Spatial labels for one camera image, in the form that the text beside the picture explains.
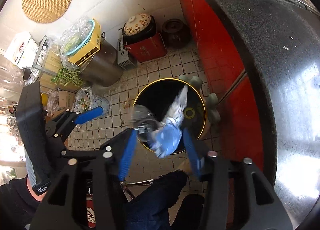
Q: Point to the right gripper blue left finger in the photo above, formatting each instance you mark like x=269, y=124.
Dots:
x=119, y=152

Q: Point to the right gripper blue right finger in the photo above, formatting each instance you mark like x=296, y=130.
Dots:
x=201, y=158

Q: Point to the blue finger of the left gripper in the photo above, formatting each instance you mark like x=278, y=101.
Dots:
x=88, y=115

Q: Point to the blue silver wrapper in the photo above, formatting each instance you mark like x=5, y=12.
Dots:
x=162, y=137

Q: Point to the person's left hand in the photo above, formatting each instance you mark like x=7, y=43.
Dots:
x=38, y=198

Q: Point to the plastic bag of vegetables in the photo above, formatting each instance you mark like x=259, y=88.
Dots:
x=86, y=100

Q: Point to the green beans bunch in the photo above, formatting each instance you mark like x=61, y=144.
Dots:
x=65, y=77

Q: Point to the grey green flower toy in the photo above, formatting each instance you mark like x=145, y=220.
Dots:
x=210, y=101

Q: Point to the large steel stockpot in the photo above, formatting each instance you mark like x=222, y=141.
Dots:
x=102, y=68

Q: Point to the blue jeans leg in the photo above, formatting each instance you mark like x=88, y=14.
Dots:
x=149, y=210

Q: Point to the yellow cardboard box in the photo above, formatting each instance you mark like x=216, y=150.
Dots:
x=88, y=47

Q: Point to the white perforated metal holder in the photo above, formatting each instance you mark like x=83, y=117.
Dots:
x=124, y=58

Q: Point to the teal basket with vegetables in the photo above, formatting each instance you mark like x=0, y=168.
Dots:
x=76, y=36

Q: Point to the red box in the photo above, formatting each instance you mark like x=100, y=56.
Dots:
x=148, y=49

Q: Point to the floral ceramic pot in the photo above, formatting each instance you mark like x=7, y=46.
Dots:
x=138, y=28

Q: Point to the dark brown clay jar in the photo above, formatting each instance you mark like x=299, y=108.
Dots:
x=175, y=33

